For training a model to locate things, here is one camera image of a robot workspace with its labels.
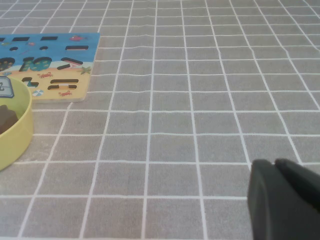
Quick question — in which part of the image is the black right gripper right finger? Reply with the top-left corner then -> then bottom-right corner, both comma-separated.
274,158 -> 320,215

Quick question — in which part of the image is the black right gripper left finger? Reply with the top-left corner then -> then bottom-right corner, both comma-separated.
246,159 -> 320,240

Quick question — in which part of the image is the yellow plastic bowl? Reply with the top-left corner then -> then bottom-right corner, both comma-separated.
0,76 -> 34,172

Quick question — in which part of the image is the wooden shape puzzle board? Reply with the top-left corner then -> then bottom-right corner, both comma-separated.
0,32 -> 101,104

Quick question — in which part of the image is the brown wooden puzzle piece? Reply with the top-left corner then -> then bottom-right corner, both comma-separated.
0,104 -> 19,135

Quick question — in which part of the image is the white blue-rimmed bowl sticker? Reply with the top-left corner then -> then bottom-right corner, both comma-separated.
0,76 -> 15,99

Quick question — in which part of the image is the grey white-grid tablecloth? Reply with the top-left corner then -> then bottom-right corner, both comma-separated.
0,0 -> 320,240

